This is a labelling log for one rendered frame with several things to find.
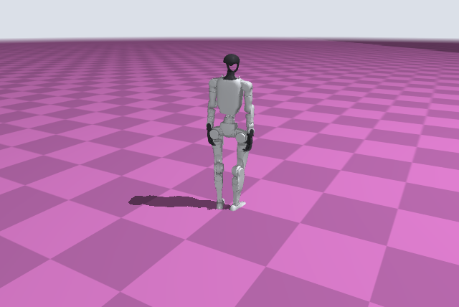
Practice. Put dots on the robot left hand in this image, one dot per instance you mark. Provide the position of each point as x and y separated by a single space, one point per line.
208 135

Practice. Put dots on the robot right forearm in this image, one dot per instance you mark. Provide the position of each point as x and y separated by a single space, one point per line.
249 120

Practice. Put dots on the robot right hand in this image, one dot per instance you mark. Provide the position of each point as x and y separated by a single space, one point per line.
249 141

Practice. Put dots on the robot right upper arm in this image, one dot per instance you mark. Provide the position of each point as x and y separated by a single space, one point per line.
247 87

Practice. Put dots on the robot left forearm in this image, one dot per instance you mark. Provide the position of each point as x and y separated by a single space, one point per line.
210 117

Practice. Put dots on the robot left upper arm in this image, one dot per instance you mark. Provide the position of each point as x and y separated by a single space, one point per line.
213 92

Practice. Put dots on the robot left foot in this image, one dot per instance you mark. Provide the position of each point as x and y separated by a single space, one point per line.
220 204

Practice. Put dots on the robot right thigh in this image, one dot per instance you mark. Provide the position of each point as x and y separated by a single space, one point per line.
241 137

